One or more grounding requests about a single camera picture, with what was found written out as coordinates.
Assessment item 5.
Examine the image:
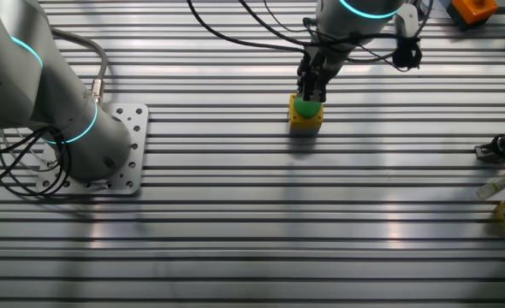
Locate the black straight base cable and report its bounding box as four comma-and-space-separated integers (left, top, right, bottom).
0, 125, 55, 185

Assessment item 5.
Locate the grey cable with metal connector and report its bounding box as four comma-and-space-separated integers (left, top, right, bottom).
49, 26, 110, 106

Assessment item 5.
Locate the small tube orange cap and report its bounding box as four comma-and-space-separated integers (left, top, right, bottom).
476, 166, 505, 200

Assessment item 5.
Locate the thin grey wire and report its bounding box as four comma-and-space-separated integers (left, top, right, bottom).
0, 127, 60, 173

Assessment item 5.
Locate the thin black wire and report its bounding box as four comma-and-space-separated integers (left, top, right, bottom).
263, 0, 318, 34

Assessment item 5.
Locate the yellow box green push button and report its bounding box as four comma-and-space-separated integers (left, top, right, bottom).
288, 93, 324, 137

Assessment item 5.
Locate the metal pole foot bracket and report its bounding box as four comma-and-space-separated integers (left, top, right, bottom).
474, 129, 505, 164

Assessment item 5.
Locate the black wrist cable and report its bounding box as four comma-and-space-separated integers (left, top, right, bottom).
237, 0, 403, 47

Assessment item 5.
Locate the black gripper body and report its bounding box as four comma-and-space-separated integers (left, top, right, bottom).
297, 47, 343, 82

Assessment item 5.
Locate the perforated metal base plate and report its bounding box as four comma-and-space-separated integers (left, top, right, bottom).
35, 103, 150, 197

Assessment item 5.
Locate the black looping base cable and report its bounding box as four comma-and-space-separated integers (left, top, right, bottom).
0, 126, 73, 198

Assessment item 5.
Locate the orange switch box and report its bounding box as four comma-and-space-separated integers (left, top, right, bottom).
447, 0, 500, 30

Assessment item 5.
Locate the thick black gripper cable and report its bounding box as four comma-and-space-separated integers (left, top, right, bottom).
186, 0, 310, 56

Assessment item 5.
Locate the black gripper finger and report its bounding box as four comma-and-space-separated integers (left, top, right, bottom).
298, 80, 313, 103
312, 80, 329, 103

